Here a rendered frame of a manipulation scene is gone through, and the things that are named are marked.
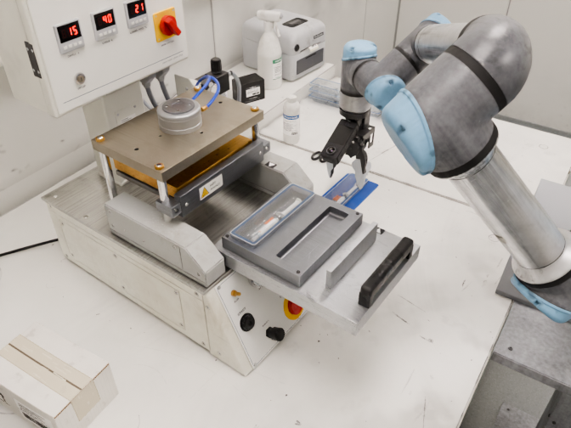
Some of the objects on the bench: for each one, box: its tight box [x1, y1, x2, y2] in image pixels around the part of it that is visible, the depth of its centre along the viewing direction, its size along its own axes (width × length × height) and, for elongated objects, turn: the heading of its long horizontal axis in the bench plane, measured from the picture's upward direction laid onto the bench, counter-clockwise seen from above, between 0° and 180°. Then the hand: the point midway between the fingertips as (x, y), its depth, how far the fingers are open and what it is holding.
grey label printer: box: [242, 9, 325, 81], centre depth 194 cm, size 25×20×17 cm
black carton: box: [232, 73, 265, 104], centre depth 177 cm, size 6×9×7 cm
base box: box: [46, 203, 252, 376], centre depth 119 cm, size 54×38×17 cm
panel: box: [214, 270, 308, 369], centre depth 107 cm, size 2×30×19 cm, turn 144°
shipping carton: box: [0, 322, 118, 428], centre depth 95 cm, size 19×13×9 cm
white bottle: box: [283, 94, 300, 144], centre depth 163 cm, size 5×5×14 cm
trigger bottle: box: [257, 9, 283, 90], centre depth 179 cm, size 9×8×25 cm
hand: (343, 181), depth 140 cm, fingers open, 8 cm apart
